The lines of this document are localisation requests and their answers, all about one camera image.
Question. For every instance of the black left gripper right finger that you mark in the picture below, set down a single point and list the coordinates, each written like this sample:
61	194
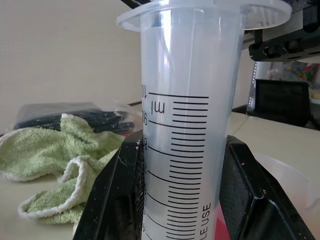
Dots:
250	212

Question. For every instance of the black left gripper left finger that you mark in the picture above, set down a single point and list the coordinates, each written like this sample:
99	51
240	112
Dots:
112	195

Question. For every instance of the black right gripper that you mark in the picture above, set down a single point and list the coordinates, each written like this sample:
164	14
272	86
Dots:
287	48

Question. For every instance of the large clear plastic syringe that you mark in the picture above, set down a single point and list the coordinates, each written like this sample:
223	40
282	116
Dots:
187	125

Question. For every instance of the large beaker red liquid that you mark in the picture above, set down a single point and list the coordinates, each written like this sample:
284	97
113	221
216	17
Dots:
287	180

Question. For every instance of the green terry towel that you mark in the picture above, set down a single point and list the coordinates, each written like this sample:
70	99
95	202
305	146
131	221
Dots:
50	150

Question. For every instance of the clear bag of black items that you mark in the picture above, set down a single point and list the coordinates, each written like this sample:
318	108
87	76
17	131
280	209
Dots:
75	115

